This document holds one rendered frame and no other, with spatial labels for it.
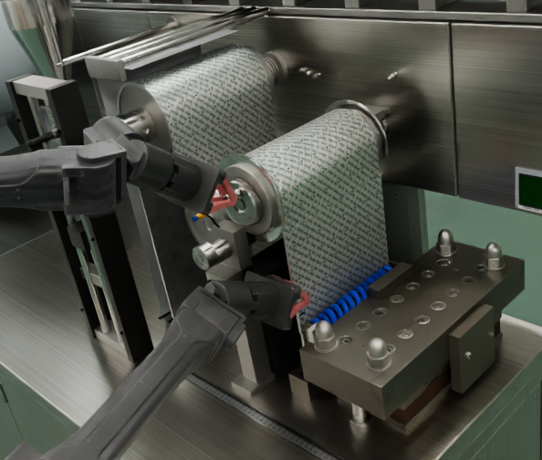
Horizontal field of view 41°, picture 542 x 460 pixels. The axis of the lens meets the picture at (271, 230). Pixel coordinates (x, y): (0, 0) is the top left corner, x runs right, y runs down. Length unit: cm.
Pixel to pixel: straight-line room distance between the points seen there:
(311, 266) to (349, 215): 11
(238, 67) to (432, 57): 34
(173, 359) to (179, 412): 43
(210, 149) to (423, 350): 50
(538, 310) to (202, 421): 196
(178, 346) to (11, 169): 29
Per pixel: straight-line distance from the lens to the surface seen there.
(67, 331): 160
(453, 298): 122
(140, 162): 94
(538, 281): 318
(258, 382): 129
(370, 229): 126
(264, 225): 111
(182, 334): 91
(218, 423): 125
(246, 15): 141
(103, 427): 77
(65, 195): 94
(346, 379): 110
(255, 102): 134
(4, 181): 91
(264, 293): 107
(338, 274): 122
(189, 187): 99
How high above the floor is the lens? 171
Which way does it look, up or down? 27 degrees down
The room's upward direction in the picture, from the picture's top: 10 degrees counter-clockwise
